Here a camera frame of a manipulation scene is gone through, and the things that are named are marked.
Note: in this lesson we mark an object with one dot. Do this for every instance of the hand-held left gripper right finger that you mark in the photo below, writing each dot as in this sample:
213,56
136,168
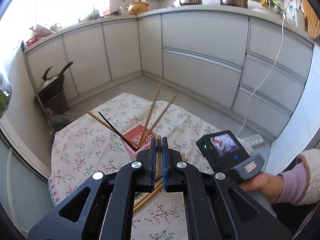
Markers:
164,165

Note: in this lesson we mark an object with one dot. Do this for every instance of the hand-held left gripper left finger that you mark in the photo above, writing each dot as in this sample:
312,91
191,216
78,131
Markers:
153,165

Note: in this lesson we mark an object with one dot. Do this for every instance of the tan bamboo chopstick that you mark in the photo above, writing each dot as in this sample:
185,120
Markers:
159,155
152,110
162,115

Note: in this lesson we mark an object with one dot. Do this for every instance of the bunch of wooden chopsticks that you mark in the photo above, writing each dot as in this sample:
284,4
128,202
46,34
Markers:
147,197

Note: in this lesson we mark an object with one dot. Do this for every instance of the pink perforated chopstick holder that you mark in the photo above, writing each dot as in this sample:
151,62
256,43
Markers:
135,135

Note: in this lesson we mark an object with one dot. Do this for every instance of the black chopstick with gold band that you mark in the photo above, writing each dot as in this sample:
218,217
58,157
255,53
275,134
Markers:
115,128

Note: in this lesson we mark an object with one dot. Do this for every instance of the person's right forearm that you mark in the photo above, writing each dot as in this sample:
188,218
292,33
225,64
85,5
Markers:
295,185

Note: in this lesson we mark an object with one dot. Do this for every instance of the person's right hand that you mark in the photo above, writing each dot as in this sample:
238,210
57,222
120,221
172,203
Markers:
265,186

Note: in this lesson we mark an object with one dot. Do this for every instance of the white power strip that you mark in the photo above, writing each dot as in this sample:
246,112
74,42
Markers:
253,139

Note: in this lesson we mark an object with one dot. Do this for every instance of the floral tablecloth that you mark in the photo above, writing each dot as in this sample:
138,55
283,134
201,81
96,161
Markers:
82,150

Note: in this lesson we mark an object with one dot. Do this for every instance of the bag of leafy greens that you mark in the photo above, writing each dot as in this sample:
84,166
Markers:
58,121

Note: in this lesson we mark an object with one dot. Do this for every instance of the brown stand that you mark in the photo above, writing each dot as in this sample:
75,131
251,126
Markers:
57,105

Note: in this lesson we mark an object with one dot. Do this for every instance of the white kitchen base cabinets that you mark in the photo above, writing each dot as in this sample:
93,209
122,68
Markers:
200,35

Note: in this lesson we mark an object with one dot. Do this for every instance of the black wok with lid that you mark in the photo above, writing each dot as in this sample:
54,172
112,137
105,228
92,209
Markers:
51,87

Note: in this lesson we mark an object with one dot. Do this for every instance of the frosted glass sliding door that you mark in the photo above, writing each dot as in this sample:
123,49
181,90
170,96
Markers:
20,180

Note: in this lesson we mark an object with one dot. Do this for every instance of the white kitchen countertop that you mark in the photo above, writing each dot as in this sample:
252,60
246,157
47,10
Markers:
212,8

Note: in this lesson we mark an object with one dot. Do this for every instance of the yellow clay pot with lid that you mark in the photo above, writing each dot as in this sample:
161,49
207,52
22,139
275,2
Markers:
137,7

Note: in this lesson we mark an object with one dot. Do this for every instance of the red bottle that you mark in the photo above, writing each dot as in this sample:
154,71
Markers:
107,11

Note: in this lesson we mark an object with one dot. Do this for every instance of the hanging plastic bag of vegetables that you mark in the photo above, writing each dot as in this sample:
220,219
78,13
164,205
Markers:
4,97

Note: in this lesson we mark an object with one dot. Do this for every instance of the yellow hanging utensil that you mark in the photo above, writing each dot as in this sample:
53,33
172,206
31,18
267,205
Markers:
263,2

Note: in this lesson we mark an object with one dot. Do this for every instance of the white plastic bag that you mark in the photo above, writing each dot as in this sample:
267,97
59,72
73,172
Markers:
290,8

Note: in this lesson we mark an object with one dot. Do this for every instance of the brown wooden panel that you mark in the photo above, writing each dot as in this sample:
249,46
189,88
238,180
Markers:
312,17

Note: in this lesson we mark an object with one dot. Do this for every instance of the red plastic basket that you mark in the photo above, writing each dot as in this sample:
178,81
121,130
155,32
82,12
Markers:
33,40

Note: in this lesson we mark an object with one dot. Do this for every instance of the wicker basket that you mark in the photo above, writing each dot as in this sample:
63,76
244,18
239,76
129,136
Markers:
42,30

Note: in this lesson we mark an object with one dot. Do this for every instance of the bright kitchen window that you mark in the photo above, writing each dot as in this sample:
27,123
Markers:
70,0

